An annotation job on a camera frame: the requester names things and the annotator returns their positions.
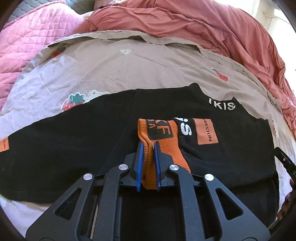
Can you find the black garment with orange cuffs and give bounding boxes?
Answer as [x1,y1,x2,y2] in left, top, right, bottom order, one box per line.
[1,83,280,225]

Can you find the right hand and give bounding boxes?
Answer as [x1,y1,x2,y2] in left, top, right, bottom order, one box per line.
[277,179,295,220]

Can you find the beige strawberry print bed sheet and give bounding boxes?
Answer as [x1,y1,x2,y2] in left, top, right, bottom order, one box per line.
[1,31,295,240]

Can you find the salmon red duvet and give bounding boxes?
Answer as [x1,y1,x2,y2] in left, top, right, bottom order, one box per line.
[74,1,295,132]

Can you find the pink quilted pillow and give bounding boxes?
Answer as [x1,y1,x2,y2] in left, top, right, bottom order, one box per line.
[1,1,90,106]

